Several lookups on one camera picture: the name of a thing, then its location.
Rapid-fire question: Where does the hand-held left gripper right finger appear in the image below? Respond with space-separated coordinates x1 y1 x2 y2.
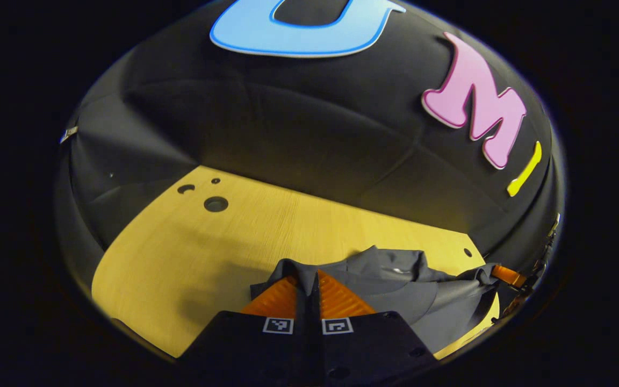
318 269 440 383

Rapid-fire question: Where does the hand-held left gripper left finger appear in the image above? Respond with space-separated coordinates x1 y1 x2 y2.
177 271 319 385

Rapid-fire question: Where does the black backdrop cloth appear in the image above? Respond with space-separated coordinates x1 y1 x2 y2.
54 0 567 269

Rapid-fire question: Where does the grey button-up shirt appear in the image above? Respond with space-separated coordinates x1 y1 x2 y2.
249 246 501 353

